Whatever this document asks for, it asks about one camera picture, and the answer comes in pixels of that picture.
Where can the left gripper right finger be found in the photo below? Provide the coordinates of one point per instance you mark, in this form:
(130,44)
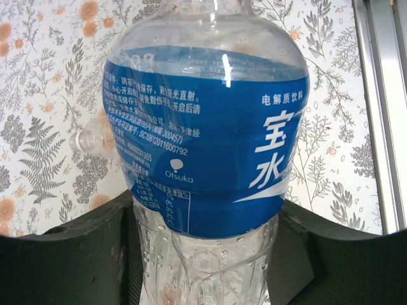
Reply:
(349,270)

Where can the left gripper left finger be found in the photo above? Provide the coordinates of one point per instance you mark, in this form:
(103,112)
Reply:
(63,270)

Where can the clear unlabelled plastic bottle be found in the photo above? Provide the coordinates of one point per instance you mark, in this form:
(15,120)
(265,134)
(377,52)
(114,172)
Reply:
(92,139)

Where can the blue label plastic bottle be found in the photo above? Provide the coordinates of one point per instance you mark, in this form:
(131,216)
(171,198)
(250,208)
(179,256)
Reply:
(206,143)

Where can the floral patterned table cover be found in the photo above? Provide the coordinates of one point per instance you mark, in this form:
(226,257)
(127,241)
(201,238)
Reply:
(31,95)

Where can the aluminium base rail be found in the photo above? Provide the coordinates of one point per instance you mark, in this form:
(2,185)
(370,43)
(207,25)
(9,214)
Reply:
(381,95)

